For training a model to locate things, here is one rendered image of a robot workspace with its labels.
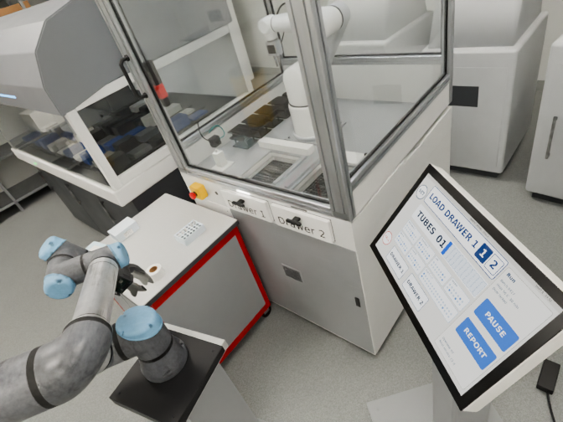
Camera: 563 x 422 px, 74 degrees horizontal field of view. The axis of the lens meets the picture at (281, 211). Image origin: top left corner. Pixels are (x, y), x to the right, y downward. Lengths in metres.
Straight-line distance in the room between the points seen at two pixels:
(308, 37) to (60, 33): 1.33
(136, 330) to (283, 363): 1.13
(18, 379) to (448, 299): 0.87
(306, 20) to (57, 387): 0.94
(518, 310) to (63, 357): 0.84
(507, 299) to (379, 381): 1.24
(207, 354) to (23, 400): 0.62
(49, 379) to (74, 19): 1.65
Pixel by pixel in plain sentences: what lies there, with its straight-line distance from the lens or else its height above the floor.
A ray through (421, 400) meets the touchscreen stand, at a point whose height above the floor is 0.04.
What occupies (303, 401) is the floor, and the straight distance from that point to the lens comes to 2.03.
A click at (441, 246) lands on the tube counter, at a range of 0.99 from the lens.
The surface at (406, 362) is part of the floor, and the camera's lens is 2.06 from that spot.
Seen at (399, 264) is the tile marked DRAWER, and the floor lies 1.01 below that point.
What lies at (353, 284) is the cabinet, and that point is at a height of 0.59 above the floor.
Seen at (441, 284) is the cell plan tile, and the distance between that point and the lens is 0.97.
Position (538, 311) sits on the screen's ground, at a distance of 0.83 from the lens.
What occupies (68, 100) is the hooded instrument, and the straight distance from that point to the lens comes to 2.08.
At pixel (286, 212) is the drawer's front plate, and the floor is 0.92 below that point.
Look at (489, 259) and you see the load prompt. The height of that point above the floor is 1.16.
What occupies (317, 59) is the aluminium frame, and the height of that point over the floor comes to 1.51.
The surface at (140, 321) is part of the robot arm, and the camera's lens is 1.20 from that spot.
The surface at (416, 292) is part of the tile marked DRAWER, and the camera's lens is 1.02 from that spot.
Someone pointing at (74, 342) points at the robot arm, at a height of 1.30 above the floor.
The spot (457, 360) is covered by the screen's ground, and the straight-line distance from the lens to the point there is 0.93.
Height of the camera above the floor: 1.81
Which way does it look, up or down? 37 degrees down
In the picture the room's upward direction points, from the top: 18 degrees counter-clockwise
